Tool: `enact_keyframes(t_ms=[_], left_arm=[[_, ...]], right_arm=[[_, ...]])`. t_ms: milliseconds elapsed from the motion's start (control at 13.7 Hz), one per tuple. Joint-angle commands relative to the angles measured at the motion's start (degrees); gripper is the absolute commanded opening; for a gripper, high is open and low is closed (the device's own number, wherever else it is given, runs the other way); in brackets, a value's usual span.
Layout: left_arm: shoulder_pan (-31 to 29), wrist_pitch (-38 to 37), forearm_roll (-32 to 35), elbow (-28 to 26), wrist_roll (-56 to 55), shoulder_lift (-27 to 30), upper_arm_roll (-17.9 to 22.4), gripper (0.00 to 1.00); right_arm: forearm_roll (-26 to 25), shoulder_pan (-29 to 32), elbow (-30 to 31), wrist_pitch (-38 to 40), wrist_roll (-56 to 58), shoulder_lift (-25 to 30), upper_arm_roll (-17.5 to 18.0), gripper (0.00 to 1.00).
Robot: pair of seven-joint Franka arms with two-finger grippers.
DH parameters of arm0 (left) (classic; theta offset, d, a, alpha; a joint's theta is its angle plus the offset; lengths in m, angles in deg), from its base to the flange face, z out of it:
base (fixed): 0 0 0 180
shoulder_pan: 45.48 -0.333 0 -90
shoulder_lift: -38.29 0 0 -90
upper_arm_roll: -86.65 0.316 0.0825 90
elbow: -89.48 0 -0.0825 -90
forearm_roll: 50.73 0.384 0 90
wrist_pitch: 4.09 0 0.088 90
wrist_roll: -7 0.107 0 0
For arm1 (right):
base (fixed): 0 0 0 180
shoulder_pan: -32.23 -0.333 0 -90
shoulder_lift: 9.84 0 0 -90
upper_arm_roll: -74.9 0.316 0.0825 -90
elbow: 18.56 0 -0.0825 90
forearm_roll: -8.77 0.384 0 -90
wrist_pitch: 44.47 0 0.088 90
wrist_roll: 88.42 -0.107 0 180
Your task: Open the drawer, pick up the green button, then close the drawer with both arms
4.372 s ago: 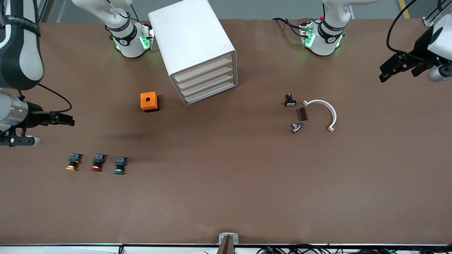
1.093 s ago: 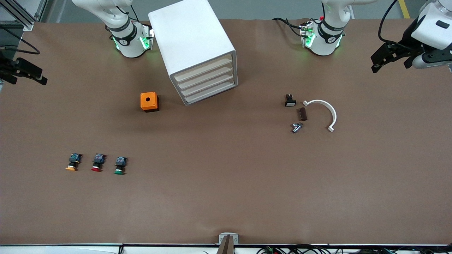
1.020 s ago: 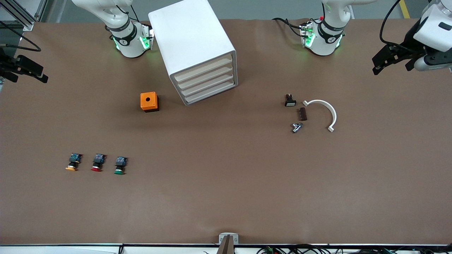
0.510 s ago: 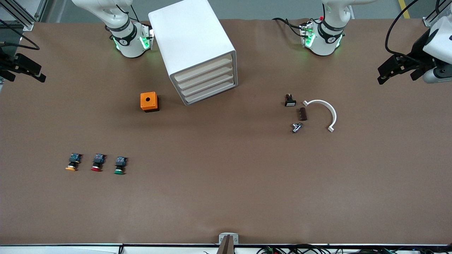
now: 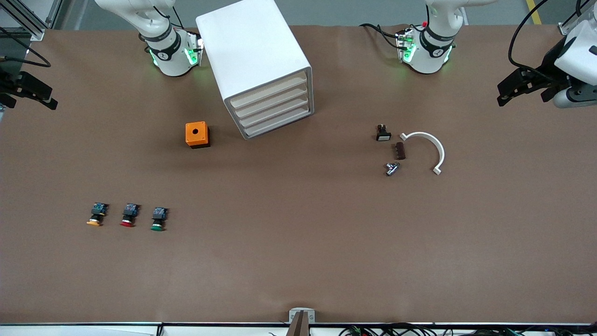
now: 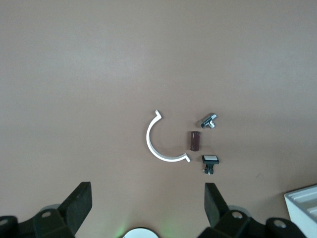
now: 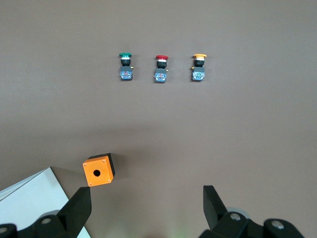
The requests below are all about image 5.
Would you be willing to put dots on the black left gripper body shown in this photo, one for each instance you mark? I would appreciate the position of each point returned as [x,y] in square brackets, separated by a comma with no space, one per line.
[548,63]

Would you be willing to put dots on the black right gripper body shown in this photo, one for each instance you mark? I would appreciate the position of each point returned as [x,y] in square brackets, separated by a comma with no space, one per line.
[9,82]

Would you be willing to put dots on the green push button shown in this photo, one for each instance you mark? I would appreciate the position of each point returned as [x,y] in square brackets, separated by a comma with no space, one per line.
[158,219]

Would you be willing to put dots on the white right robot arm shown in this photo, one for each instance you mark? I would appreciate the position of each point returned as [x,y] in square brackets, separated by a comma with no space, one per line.
[170,56]

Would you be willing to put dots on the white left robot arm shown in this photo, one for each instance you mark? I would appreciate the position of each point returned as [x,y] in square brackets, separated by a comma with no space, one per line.
[429,51]

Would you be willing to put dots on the yellow push button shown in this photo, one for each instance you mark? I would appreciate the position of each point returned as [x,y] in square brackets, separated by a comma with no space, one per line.
[96,214]

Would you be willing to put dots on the white square push button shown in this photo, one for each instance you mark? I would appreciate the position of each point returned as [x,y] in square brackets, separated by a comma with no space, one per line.
[384,136]

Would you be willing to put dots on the red push button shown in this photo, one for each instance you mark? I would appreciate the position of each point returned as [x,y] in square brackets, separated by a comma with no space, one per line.
[129,215]

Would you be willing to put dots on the white semicircular pipe clamp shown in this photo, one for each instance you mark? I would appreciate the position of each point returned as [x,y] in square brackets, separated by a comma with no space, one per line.
[438,147]

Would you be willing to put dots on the brown cylinder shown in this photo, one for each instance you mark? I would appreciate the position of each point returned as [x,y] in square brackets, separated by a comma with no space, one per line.
[399,151]

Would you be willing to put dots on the chrome valve fitting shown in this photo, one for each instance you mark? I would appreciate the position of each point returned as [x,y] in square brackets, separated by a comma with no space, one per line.
[392,169]

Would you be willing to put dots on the orange box with hole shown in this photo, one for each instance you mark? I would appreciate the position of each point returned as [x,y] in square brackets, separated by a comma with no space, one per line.
[196,133]

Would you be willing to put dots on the brown pointed bar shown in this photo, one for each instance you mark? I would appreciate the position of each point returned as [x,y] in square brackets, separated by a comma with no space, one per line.
[300,326]

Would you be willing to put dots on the aluminium frame post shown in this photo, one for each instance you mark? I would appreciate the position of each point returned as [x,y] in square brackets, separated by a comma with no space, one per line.
[566,29]
[35,30]

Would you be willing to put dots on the white table edge rail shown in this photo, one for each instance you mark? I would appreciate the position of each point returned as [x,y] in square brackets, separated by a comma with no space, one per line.
[70,330]

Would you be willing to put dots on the grey metal bracket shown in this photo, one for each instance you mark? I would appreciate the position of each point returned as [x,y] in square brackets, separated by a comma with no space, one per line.
[294,315]

